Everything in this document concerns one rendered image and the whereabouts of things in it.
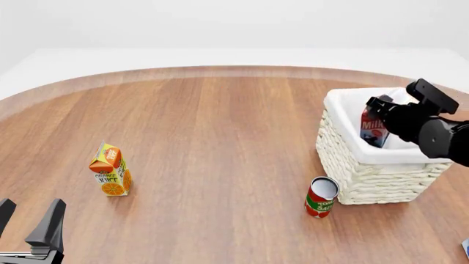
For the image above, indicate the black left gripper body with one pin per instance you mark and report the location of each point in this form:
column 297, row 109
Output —
column 25, row 258

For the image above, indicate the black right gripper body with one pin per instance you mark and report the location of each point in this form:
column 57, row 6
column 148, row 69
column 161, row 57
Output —
column 379, row 105

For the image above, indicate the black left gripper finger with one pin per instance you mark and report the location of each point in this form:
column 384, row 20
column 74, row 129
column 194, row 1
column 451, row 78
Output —
column 49, row 228
column 5, row 211

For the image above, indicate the red blue milk carton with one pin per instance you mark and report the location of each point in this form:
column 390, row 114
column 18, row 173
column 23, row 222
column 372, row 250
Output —
column 371, row 133

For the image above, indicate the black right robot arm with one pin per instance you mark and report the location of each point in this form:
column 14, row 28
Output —
column 439, row 137

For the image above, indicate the white wicker basket with liner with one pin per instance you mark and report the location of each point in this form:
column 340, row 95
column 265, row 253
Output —
column 373, row 181

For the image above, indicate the orange juice carton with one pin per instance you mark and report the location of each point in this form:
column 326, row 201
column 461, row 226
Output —
column 110, row 176

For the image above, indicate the tomato sauce tin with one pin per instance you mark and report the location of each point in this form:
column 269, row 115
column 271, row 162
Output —
column 318, row 204

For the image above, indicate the white blue printed box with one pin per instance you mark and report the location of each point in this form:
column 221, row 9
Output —
column 466, row 247

